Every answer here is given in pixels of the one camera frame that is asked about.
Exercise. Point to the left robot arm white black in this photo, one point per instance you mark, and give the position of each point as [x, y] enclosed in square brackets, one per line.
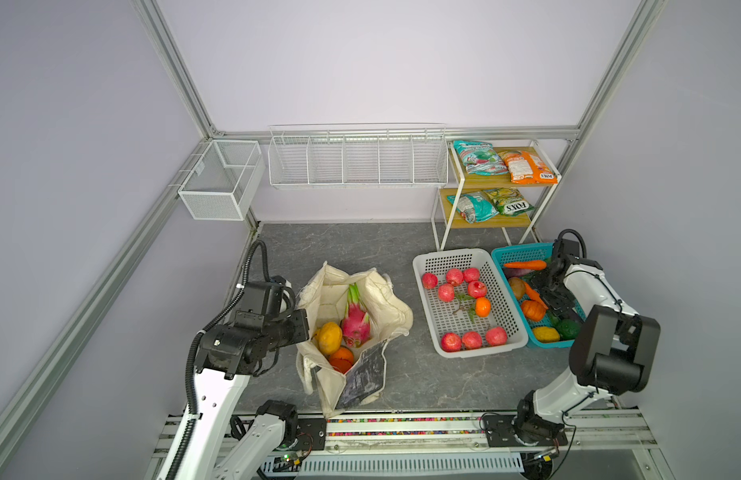
[224, 356]

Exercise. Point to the red apple front extra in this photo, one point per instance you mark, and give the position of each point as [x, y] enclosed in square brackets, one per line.
[451, 342]

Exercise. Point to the cream canvas tote bag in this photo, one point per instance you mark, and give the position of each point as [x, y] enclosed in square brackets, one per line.
[324, 300]

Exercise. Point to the red apple back right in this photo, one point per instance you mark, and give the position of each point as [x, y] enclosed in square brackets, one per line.
[471, 275]

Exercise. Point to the orange snack bag top shelf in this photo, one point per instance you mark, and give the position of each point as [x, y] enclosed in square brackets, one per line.
[525, 168]

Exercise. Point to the red apple front left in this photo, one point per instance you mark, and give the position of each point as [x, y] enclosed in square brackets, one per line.
[446, 292]

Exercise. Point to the orange carrot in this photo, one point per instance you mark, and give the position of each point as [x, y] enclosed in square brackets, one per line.
[534, 295]
[533, 265]

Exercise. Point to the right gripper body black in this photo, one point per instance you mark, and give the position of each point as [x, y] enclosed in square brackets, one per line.
[555, 300]

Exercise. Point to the teal snack bag shelf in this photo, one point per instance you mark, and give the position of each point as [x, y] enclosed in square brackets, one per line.
[474, 207]
[479, 158]

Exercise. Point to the red apple front extra two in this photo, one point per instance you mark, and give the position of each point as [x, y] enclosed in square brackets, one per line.
[471, 340]

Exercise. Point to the small orange tangerine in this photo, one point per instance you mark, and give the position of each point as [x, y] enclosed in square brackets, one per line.
[482, 307]

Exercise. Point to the green avocado vegetable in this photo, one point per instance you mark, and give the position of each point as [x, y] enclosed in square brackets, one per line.
[568, 329]

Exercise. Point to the red apple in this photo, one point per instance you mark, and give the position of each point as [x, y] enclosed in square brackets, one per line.
[454, 277]
[496, 336]
[446, 292]
[476, 289]
[429, 281]
[471, 275]

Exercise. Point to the brown potato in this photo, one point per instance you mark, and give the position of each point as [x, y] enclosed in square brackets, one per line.
[517, 287]

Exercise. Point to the green snack bag lower shelf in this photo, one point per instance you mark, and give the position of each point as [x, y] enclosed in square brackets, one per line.
[508, 201]

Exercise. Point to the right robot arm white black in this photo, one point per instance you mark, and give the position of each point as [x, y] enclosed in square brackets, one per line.
[611, 346]

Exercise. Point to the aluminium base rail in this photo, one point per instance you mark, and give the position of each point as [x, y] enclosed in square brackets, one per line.
[412, 444]

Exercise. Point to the teal snack bag lower shelf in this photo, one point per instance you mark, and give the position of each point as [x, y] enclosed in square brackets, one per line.
[474, 207]

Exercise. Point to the red apple front right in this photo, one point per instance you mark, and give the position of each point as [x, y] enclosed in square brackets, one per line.
[496, 336]

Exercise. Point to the white mesh box basket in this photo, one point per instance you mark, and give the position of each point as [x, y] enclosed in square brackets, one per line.
[223, 181]

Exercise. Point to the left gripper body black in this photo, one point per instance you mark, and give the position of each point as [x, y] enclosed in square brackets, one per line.
[287, 330]

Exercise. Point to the white plastic fruit basket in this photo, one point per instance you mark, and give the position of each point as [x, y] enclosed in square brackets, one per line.
[458, 316]

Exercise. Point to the pink dragon fruit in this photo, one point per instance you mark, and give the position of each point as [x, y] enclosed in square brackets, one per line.
[356, 324]

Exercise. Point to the teal plastic vegetable basket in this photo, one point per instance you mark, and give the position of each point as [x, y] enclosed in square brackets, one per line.
[528, 252]

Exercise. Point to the red apple back left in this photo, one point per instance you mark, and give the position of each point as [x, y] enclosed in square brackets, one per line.
[429, 281]

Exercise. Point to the red apple centre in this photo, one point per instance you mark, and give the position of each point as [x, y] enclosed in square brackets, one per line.
[476, 289]

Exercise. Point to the red apple front middle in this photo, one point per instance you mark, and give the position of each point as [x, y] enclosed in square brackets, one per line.
[454, 277]

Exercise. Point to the orange fruit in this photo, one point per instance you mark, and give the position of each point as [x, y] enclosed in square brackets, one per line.
[344, 354]

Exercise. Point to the teal snack bag top shelf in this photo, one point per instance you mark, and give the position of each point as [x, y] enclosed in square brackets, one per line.
[479, 158]

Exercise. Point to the white two-tier wooden shelf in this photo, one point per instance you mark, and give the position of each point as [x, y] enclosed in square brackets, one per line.
[499, 186]

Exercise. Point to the white wire wall basket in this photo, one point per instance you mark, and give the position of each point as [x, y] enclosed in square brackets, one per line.
[347, 155]

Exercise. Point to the red tomato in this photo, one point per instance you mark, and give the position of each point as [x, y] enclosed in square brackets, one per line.
[341, 365]

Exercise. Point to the purple eggplant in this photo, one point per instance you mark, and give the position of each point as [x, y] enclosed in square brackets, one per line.
[516, 272]

